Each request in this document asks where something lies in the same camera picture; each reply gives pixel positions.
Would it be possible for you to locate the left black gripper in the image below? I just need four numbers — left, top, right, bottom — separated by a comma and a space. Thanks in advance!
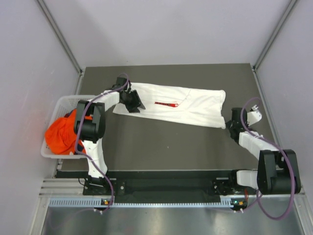
121, 90, 144, 113

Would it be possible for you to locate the white t-shirt red print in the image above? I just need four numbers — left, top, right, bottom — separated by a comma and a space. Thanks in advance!
113, 83, 226, 129

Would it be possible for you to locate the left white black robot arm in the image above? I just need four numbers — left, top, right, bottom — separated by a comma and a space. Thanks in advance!
74, 73, 145, 194

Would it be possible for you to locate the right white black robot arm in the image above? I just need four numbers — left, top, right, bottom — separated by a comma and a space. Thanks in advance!
226, 107, 301, 195

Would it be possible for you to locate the white plastic laundry basket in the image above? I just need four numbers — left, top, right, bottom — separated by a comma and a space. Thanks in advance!
41, 95, 109, 161

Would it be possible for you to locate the orange t-shirt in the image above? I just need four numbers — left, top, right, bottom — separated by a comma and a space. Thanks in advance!
45, 109, 88, 155

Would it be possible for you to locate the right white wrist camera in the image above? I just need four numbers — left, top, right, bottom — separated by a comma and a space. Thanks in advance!
247, 105, 262, 126

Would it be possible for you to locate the left aluminium corner post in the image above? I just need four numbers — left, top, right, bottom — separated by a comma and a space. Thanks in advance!
36, 0, 85, 76

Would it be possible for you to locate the aluminium corner post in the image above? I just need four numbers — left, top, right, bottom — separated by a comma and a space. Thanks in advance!
253, 0, 300, 71
36, 0, 85, 76

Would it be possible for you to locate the aluminium frame rail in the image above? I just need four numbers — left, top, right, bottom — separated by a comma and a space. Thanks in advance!
39, 177, 306, 199

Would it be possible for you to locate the grey slotted cable duct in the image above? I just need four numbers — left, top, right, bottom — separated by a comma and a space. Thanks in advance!
48, 197, 247, 209

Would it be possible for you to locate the right aluminium corner post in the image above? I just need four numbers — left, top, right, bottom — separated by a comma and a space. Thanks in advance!
253, 0, 300, 71

